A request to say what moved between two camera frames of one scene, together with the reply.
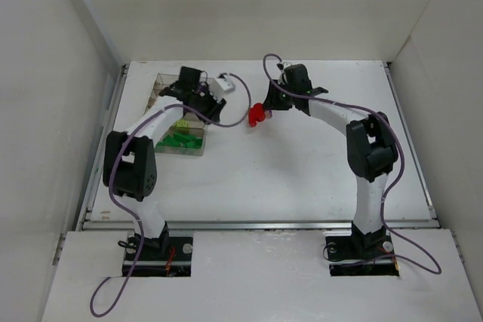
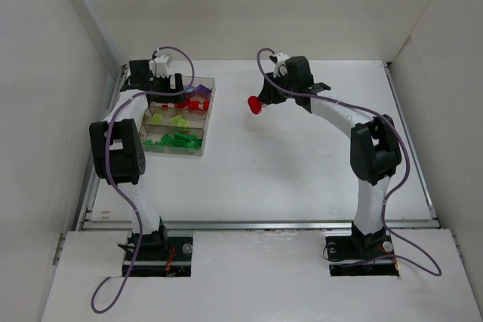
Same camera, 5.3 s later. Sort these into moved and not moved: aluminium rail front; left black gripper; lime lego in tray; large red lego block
Moved: left black gripper; large red lego block
Not moved: lime lego in tray; aluminium rail front
